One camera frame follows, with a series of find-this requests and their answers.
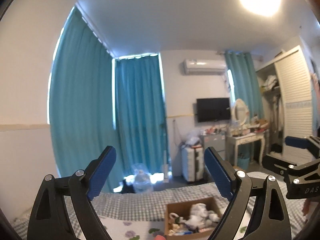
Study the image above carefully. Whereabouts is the black wall television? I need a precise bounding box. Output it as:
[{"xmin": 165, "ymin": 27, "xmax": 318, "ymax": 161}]
[{"xmin": 196, "ymin": 98, "xmax": 231, "ymax": 122}]

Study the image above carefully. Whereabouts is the grey mini fridge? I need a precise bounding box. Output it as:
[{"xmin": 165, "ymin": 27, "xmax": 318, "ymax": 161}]
[{"xmin": 200, "ymin": 132, "xmax": 226, "ymax": 158}]

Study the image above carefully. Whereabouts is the wet wipes pack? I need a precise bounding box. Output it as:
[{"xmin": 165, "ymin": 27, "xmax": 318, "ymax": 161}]
[{"xmin": 171, "ymin": 229, "xmax": 199, "ymax": 236}]

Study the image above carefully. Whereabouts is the grey checkered bedsheet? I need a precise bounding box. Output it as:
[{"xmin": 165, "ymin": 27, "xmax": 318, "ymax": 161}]
[{"xmin": 11, "ymin": 181, "xmax": 305, "ymax": 239}]

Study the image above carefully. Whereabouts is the white floral quilt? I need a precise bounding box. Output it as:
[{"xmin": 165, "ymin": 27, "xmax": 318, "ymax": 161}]
[{"xmin": 99, "ymin": 212, "xmax": 250, "ymax": 239}]

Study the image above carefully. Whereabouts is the brown cardboard box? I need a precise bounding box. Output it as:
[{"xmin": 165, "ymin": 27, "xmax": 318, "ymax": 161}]
[{"xmin": 165, "ymin": 197, "xmax": 224, "ymax": 239}]

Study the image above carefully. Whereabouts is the large teal curtain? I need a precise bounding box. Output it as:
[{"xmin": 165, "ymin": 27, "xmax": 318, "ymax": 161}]
[{"xmin": 49, "ymin": 8, "xmax": 169, "ymax": 192}]

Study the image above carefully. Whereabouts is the white folded sock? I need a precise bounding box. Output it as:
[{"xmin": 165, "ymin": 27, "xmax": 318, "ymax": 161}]
[{"xmin": 169, "ymin": 212, "xmax": 180, "ymax": 224}]

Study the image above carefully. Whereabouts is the white dressing table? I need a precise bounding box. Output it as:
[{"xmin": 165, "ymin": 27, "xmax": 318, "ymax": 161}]
[{"xmin": 226, "ymin": 129, "xmax": 268, "ymax": 166}]

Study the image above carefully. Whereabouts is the white slatted wardrobe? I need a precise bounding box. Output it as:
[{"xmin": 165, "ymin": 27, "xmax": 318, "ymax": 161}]
[{"xmin": 256, "ymin": 46, "xmax": 313, "ymax": 165}]

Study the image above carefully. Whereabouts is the white suitcase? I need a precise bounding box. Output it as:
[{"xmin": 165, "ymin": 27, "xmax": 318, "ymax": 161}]
[{"xmin": 181, "ymin": 146, "xmax": 204, "ymax": 183}]

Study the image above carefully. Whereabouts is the small teal curtain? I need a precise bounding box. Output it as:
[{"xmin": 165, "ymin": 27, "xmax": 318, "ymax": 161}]
[{"xmin": 225, "ymin": 50, "xmax": 264, "ymax": 119}]

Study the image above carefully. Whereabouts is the white air conditioner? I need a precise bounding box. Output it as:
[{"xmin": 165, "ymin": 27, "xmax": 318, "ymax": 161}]
[{"xmin": 183, "ymin": 59, "xmax": 227, "ymax": 75}]

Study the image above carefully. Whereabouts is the clear water jug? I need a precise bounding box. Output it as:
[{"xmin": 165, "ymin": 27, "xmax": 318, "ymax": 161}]
[{"xmin": 132, "ymin": 163, "xmax": 153, "ymax": 193}]

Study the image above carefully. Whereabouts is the oval white vanity mirror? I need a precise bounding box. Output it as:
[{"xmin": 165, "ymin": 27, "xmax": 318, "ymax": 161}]
[{"xmin": 231, "ymin": 99, "xmax": 249, "ymax": 126}]

